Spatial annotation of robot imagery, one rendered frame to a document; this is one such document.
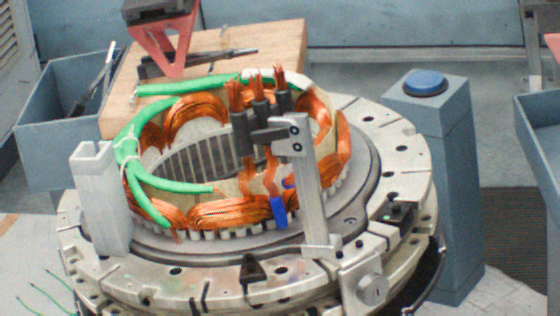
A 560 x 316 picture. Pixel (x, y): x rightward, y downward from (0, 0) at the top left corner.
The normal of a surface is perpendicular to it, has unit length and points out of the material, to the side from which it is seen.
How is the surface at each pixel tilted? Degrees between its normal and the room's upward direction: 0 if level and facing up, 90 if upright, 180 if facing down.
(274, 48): 0
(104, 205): 90
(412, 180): 0
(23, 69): 90
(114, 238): 90
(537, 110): 90
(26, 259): 0
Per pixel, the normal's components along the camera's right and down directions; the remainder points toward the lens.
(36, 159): -0.08, 0.51
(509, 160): -0.17, -0.86
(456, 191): 0.80, 0.17
